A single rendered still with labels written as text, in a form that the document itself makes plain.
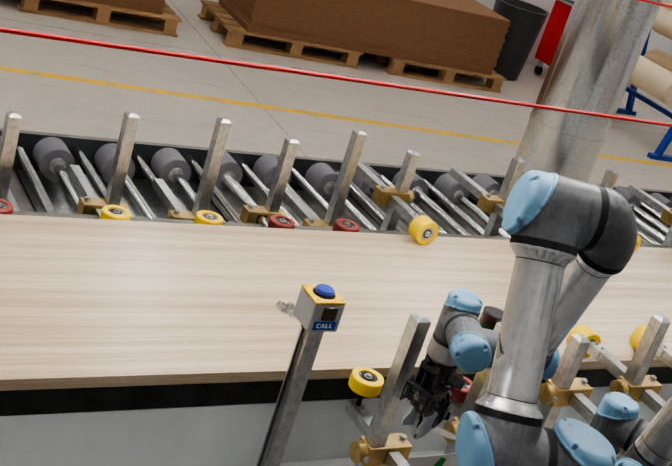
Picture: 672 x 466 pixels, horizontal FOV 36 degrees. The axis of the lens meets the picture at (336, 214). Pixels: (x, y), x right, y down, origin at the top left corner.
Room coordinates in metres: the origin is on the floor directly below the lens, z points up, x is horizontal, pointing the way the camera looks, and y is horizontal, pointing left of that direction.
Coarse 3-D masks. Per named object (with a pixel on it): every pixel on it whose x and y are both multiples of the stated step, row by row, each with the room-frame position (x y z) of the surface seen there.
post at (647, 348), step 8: (656, 320) 2.42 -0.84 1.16; (664, 320) 2.42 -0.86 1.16; (648, 328) 2.43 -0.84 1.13; (656, 328) 2.41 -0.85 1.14; (664, 328) 2.42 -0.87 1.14; (648, 336) 2.42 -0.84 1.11; (656, 336) 2.41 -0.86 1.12; (640, 344) 2.43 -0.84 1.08; (648, 344) 2.42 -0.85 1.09; (656, 344) 2.42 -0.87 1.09; (640, 352) 2.42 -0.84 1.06; (648, 352) 2.41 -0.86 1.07; (656, 352) 2.43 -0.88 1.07; (632, 360) 2.43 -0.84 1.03; (640, 360) 2.42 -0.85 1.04; (648, 360) 2.42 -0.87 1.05; (632, 368) 2.43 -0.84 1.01; (640, 368) 2.41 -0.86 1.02; (648, 368) 2.43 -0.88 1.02; (624, 376) 2.44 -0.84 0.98; (632, 376) 2.42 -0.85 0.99; (640, 376) 2.42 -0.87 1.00; (632, 384) 2.41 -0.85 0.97; (640, 384) 2.43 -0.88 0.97
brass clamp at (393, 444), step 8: (360, 440) 2.00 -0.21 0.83; (392, 440) 2.04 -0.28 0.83; (352, 448) 1.99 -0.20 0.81; (360, 448) 1.97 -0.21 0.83; (368, 448) 1.98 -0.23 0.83; (376, 448) 1.99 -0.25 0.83; (384, 448) 2.00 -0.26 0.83; (392, 448) 2.01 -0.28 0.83; (400, 448) 2.02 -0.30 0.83; (408, 448) 2.03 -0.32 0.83; (352, 456) 1.99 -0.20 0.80; (360, 456) 1.97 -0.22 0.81; (368, 456) 1.97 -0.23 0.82; (376, 456) 1.99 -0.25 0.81; (384, 456) 2.00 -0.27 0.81; (408, 456) 2.04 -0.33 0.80; (368, 464) 1.98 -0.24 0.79; (376, 464) 1.99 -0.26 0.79; (384, 464) 2.00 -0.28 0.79
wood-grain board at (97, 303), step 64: (0, 256) 2.17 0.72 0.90; (64, 256) 2.27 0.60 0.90; (128, 256) 2.37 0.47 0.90; (192, 256) 2.48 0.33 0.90; (256, 256) 2.60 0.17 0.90; (320, 256) 2.73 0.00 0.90; (384, 256) 2.88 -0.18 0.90; (448, 256) 3.03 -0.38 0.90; (512, 256) 3.20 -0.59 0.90; (640, 256) 3.60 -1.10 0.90; (0, 320) 1.91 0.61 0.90; (64, 320) 1.99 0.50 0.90; (128, 320) 2.07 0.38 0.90; (192, 320) 2.16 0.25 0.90; (256, 320) 2.26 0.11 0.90; (384, 320) 2.47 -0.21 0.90; (640, 320) 3.02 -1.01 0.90; (0, 384) 1.71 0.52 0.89; (64, 384) 1.78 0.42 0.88; (128, 384) 1.86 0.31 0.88
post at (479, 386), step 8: (496, 328) 2.15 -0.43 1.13; (488, 368) 2.13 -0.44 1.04; (480, 376) 2.14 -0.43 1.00; (488, 376) 2.13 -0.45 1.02; (472, 384) 2.15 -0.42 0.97; (480, 384) 2.13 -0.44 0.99; (472, 392) 2.14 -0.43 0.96; (480, 392) 2.13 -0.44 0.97; (472, 400) 2.14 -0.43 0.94; (464, 408) 2.15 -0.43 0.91; (472, 408) 2.13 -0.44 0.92; (448, 448) 2.15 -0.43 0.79
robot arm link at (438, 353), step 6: (432, 336) 1.94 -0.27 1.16; (432, 342) 1.93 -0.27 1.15; (432, 348) 1.93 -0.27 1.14; (438, 348) 1.92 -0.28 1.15; (444, 348) 1.91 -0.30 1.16; (432, 354) 1.92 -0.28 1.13; (438, 354) 1.91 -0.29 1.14; (444, 354) 1.91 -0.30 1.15; (432, 360) 1.92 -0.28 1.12; (438, 360) 1.91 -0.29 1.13; (444, 360) 1.91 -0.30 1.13; (450, 360) 1.91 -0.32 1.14; (450, 366) 1.92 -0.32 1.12
